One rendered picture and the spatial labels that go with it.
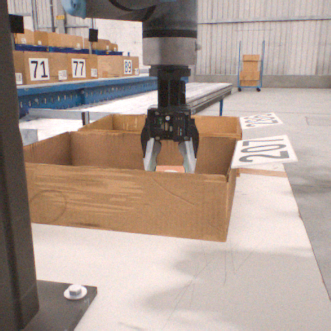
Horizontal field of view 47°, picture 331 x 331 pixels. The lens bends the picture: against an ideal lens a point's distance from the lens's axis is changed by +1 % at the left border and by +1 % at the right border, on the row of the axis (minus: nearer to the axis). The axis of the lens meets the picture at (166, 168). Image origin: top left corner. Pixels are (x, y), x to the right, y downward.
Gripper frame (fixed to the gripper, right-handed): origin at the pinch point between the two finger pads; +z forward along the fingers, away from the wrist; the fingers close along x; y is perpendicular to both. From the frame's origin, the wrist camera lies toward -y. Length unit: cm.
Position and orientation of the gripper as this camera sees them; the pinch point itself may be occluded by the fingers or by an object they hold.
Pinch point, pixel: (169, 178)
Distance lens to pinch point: 70.8
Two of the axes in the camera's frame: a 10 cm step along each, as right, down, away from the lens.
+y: -0.3, 2.7, -9.6
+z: 0.0, 9.6, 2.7
